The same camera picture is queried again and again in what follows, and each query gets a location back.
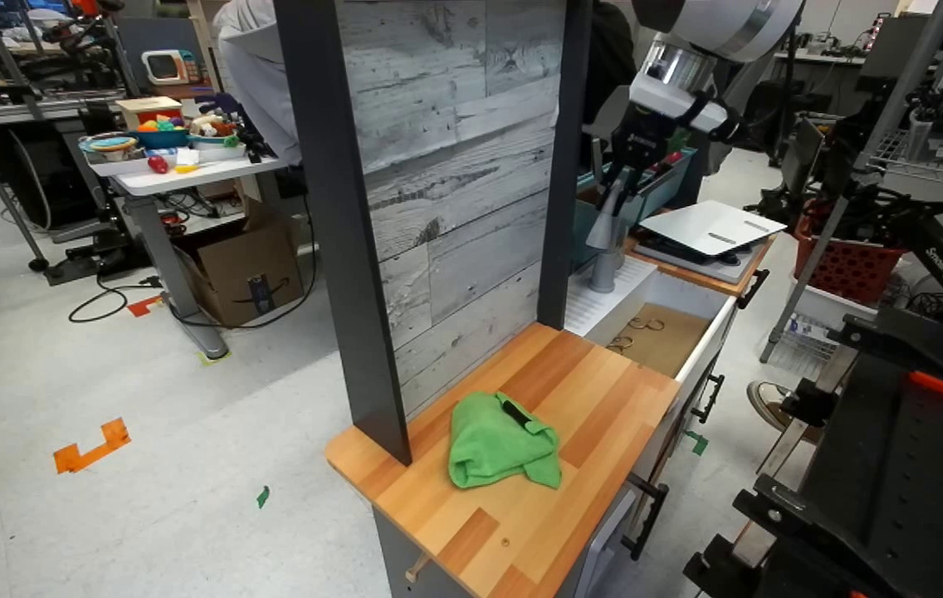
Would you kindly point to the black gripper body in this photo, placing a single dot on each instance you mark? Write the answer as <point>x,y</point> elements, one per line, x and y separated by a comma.
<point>651,139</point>

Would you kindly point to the grey curved tap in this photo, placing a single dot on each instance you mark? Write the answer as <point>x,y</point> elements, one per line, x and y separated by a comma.
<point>605,261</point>

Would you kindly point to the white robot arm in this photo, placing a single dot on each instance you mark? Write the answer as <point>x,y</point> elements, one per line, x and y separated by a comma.
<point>726,22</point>

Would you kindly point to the teal plastic bin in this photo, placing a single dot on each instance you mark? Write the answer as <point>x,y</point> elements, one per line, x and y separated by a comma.
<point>664,187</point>

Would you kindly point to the grey chair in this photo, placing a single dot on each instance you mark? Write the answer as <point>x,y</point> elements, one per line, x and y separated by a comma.
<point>598,133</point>

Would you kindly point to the white flat board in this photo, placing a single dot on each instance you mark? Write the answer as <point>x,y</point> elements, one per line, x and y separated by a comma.
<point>715,225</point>

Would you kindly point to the open drawer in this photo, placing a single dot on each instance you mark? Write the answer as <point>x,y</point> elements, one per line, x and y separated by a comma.
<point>612,294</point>

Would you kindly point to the small wooden counter board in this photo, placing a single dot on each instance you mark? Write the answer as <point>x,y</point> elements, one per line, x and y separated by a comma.
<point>733,284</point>

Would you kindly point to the grey wood backsplash panel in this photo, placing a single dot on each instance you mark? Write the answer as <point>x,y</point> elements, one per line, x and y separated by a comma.
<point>449,167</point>

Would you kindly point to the silver slanted stand pole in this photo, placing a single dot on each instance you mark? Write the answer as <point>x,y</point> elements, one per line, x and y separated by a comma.
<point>823,242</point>

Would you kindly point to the wooden countertop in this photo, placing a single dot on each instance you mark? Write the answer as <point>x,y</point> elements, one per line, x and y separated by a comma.
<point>582,387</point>

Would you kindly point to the white cabinet front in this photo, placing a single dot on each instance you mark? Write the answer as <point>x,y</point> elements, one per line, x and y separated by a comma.
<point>691,383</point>

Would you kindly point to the red plastic crate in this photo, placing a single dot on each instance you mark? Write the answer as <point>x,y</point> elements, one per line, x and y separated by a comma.
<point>848,270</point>

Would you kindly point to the shoe with white sole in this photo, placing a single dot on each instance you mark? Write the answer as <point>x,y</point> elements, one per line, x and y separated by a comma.
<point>769,404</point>

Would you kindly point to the green floor tape piece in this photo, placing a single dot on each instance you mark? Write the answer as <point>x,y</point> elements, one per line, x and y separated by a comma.
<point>694,444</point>

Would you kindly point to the green cloth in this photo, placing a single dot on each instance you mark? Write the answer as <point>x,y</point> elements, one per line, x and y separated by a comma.
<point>489,449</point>

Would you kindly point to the person in white shirt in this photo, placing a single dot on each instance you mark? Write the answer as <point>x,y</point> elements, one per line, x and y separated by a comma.
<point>260,77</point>

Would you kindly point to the cardboard box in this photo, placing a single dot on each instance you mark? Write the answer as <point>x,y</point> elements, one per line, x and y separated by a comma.
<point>242,270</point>

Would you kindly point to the black perforated cart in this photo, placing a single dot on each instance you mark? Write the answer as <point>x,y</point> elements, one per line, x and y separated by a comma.
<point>915,487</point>

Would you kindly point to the yellow white toy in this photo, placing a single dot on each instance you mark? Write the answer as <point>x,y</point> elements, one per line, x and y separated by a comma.
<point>188,160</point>

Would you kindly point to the white desk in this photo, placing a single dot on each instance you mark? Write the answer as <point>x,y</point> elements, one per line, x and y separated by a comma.
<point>178,176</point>

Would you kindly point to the red toy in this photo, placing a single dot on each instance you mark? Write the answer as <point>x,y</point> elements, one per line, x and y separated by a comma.
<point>160,165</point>

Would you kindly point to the colourful toy bowl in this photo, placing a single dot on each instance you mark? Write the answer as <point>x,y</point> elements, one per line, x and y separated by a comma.
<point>160,133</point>

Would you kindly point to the small white orange screen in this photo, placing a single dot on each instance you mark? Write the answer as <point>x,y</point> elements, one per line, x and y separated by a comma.
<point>167,68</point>

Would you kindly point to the wooden toy box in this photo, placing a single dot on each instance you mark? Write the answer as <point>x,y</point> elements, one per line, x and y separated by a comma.
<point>147,111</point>

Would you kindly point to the small orange floor tape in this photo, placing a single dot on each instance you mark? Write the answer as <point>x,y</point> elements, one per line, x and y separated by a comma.
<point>144,305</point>

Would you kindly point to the large orange floor tape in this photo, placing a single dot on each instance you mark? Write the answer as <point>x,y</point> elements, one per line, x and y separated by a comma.
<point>92,452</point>

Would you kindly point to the narrow dark frame post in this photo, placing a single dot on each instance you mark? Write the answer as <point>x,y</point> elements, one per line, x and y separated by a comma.
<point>563,201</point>

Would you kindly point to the wide dark frame post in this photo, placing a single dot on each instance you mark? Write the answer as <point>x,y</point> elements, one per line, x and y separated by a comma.
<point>343,221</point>

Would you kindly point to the black equipment frame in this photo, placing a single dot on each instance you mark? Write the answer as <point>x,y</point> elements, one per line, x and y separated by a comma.
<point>915,225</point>

